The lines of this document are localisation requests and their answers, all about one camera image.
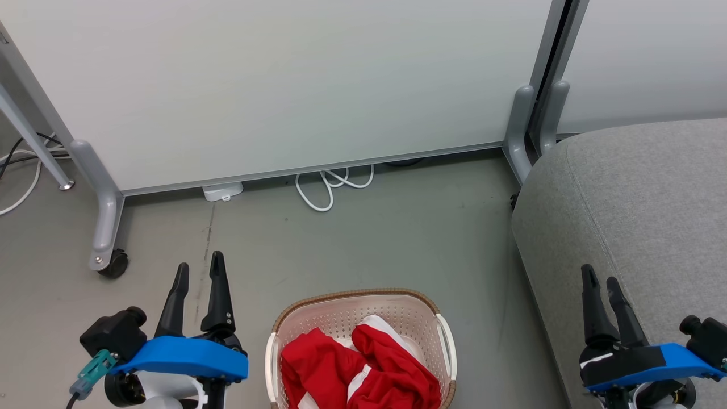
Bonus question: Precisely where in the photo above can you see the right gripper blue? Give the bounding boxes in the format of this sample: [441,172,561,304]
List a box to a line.
[579,264,727,409]

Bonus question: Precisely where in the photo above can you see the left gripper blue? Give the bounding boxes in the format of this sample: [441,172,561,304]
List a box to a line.
[107,251,249,409]

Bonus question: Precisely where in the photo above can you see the red garment wide white bands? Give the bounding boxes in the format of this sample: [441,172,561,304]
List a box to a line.
[348,315,442,409]

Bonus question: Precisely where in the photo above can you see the grey fabric sofa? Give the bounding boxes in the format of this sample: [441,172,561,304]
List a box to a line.
[511,118,727,409]

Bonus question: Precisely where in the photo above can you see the white power adapter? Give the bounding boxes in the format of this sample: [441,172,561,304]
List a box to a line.
[203,182,244,202]

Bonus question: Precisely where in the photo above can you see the grey partition foot with caster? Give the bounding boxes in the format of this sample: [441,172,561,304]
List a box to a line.
[69,139,129,279]

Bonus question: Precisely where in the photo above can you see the beige plastic laundry basket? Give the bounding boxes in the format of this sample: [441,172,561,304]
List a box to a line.
[265,288,458,409]

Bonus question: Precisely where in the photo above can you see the grey metal table leg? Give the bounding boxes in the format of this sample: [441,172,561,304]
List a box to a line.
[0,84,75,191]

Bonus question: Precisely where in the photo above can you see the large white partition panel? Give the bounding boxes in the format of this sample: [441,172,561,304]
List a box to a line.
[0,0,556,197]

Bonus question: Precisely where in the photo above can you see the narrow white partition panel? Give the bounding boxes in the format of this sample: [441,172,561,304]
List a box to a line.
[554,0,727,138]

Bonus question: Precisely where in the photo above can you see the left arm teal plug cable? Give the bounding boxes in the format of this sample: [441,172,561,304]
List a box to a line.
[65,349,118,409]

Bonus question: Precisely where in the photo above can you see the coiled white cable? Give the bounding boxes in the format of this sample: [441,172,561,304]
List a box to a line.
[295,165,375,213]

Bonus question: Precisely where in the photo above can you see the white floor cable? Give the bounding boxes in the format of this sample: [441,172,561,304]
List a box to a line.
[0,133,64,217]

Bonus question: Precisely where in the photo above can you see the black floor cable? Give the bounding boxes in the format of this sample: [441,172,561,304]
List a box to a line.
[0,133,63,178]

